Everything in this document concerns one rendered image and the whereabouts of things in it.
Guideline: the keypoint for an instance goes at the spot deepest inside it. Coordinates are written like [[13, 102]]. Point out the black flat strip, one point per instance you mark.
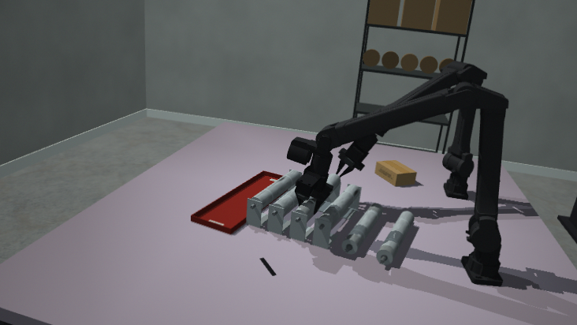
[[267, 266]]

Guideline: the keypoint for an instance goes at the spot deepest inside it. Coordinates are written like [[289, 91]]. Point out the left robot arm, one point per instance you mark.
[[482, 266]]

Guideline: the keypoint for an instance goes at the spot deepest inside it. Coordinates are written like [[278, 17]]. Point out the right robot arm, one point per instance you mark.
[[461, 161]]

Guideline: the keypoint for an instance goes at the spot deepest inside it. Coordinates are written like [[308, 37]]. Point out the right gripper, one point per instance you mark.
[[342, 156]]

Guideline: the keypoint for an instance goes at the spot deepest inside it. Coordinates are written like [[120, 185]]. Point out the red scrap tray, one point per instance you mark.
[[228, 213]]

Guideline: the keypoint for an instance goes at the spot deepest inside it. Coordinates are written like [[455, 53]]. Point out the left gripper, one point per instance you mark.
[[321, 197]]

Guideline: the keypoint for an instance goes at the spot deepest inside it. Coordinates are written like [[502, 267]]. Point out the brown cardboard box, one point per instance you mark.
[[395, 172]]

